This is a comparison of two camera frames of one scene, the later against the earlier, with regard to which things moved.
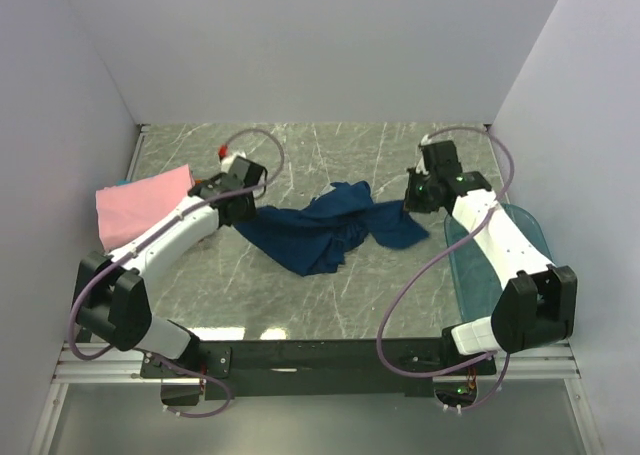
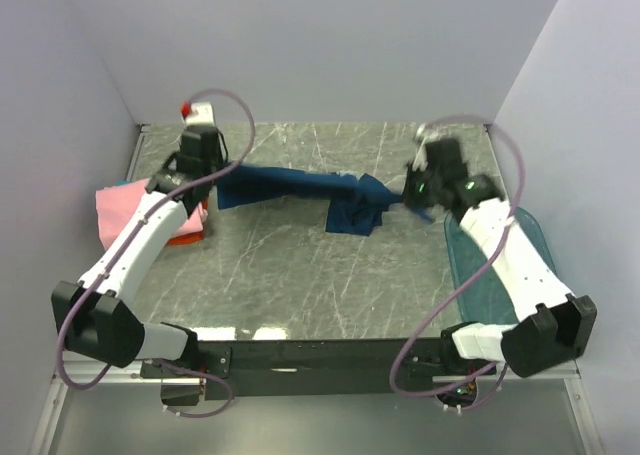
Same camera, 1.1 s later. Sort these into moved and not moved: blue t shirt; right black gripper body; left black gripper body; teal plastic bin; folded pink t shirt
Moved: blue t shirt; left black gripper body
Not moved: teal plastic bin; folded pink t shirt; right black gripper body
